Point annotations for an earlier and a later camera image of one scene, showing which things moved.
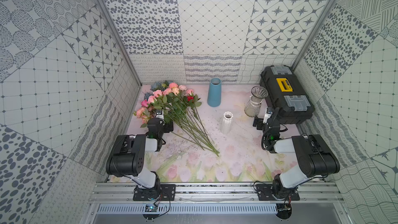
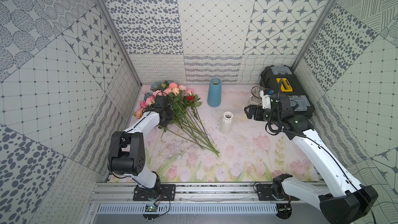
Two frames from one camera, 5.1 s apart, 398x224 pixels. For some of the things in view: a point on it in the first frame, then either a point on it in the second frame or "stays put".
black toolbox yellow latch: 282,89 stays put
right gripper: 260,122 to 258,109
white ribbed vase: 226,122 stays put
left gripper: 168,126 to 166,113
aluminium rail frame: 216,193 stays put
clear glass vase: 258,93 stays put
